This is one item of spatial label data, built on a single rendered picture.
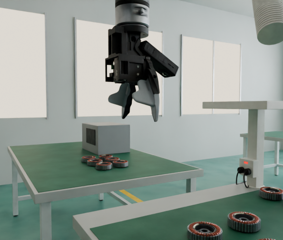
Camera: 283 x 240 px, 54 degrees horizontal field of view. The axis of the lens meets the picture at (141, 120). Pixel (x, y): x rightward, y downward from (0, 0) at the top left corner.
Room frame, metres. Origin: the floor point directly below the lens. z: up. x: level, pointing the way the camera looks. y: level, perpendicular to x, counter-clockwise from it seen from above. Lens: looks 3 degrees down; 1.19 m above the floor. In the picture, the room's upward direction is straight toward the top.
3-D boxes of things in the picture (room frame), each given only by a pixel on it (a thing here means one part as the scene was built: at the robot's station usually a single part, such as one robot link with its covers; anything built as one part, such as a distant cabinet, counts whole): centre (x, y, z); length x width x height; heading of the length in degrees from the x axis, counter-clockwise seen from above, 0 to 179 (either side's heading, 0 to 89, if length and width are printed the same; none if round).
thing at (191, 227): (0.89, -0.21, 0.77); 0.11 x 0.11 x 0.04
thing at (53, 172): (2.42, 0.50, 0.37); 1.85 x 1.10 x 0.75; 30
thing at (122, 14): (0.62, 0.02, 1.37); 0.08 x 0.08 x 0.05
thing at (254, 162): (1.33, -0.55, 0.98); 0.37 x 0.35 x 0.46; 30
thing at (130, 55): (0.61, 0.03, 1.29); 0.09 x 0.08 x 0.12; 121
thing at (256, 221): (0.98, -0.37, 0.77); 0.11 x 0.11 x 0.04
